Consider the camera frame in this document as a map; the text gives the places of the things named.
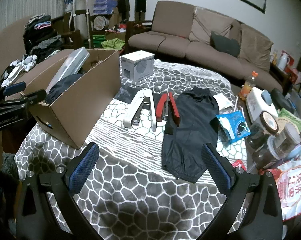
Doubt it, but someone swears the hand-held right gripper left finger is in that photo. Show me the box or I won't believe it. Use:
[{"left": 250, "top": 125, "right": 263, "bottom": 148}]
[{"left": 15, "top": 142, "right": 101, "bottom": 240}]

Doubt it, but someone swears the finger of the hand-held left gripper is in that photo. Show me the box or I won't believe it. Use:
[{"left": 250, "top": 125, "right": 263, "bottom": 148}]
[
  {"left": 0, "top": 81, "right": 26, "bottom": 98},
  {"left": 0, "top": 89, "right": 47, "bottom": 110}
]

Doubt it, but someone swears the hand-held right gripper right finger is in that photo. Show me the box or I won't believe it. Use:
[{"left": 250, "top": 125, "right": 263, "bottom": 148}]
[{"left": 201, "top": 142, "right": 283, "bottom": 240}]

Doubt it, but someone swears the dark navy garment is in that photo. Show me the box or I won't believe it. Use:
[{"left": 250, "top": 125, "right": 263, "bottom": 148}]
[{"left": 162, "top": 86, "right": 219, "bottom": 183}]

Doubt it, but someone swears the brown cardboard box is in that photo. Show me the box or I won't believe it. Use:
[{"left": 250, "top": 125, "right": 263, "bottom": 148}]
[{"left": 20, "top": 48, "right": 121, "bottom": 149}]

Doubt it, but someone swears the red stapler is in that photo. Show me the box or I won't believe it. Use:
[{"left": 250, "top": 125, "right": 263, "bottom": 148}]
[{"left": 155, "top": 92, "right": 180, "bottom": 127}]

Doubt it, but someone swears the white stapler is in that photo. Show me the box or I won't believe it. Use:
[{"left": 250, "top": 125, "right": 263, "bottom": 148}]
[{"left": 122, "top": 89, "right": 157, "bottom": 132}]

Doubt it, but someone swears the clear plastic container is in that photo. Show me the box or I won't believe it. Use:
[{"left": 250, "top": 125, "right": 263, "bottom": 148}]
[{"left": 46, "top": 48, "right": 89, "bottom": 92}]

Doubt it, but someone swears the white black clothes heap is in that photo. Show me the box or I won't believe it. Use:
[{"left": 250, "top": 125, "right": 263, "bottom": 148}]
[{"left": 2, "top": 54, "right": 38, "bottom": 85}]

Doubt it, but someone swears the dark cloth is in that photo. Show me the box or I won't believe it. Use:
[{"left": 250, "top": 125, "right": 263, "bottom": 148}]
[{"left": 48, "top": 74, "right": 83, "bottom": 104}]

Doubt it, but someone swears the blue packet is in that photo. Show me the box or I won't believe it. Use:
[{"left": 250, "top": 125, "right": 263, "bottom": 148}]
[{"left": 215, "top": 110, "right": 251, "bottom": 144}]

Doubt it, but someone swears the grey white patterned blanket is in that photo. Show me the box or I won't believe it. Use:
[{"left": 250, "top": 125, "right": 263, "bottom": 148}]
[{"left": 14, "top": 59, "right": 248, "bottom": 240}]

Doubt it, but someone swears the dark filled plastic jar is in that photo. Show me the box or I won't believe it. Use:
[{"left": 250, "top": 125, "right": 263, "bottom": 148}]
[{"left": 253, "top": 136, "right": 283, "bottom": 170}]

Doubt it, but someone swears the pile of dark clothes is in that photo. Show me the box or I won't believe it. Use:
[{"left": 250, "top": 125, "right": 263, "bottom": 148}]
[{"left": 23, "top": 14, "right": 64, "bottom": 62}]

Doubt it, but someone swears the jar with brown lid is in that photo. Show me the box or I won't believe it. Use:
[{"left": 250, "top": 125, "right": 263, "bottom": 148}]
[{"left": 248, "top": 111, "right": 279, "bottom": 149}]

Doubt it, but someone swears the white paper packet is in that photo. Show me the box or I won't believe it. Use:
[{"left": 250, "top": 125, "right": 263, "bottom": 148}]
[{"left": 213, "top": 93, "right": 233, "bottom": 110}]

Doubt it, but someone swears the dark wooden chair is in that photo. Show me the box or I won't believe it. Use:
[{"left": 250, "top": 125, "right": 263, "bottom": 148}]
[{"left": 52, "top": 10, "right": 91, "bottom": 51}]

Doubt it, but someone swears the clear plastic jar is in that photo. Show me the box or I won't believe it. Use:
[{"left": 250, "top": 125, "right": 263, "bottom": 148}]
[{"left": 275, "top": 124, "right": 301, "bottom": 158}]

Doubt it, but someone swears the red white snack bag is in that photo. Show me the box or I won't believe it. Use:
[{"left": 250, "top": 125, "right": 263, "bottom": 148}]
[{"left": 268, "top": 146, "right": 301, "bottom": 222}]

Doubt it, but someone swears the orange drink bottle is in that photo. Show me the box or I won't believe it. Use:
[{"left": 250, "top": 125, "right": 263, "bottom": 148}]
[{"left": 239, "top": 71, "right": 261, "bottom": 102}]

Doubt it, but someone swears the green packet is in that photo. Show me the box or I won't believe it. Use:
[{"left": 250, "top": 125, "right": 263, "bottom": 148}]
[{"left": 278, "top": 107, "right": 301, "bottom": 132}]

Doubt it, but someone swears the green bag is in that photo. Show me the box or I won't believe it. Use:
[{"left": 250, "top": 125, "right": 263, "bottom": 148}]
[{"left": 101, "top": 39, "right": 126, "bottom": 50}]

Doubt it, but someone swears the black case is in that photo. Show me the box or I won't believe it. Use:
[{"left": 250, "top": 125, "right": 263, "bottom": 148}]
[{"left": 270, "top": 88, "right": 296, "bottom": 110}]

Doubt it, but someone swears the round tin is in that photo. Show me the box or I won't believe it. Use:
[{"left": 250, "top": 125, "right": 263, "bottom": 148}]
[{"left": 93, "top": 16, "right": 109, "bottom": 32}]

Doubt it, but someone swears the white floor stand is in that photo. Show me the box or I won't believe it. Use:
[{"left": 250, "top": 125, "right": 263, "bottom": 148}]
[{"left": 70, "top": 0, "right": 91, "bottom": 48}]

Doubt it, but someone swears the small white grey box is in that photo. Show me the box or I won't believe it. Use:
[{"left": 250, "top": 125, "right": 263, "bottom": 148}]
[{"left": 120, "top": 50, "right": 155, "bottom": 82}]

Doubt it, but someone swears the stack of blue packets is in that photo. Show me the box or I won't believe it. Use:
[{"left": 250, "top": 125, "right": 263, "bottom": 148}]
[{"left": 93, "top": 0, "right": 118, "bottom": 15}]

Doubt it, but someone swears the dark grey cushion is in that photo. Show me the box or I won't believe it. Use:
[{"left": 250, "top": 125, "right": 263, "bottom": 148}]
[{"left": 210, "top": 31, "right": 241, "bottom": 57}]

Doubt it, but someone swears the white thermos jug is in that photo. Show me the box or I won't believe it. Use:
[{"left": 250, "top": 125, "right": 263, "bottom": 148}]
[{"left": 277, "top": 51, "right": 290, "bottom": 71}]

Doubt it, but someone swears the brown sofa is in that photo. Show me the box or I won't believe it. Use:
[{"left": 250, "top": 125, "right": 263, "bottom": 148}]
[{"left": 128, "top": 1, "right": 283, "bottom": 90}]

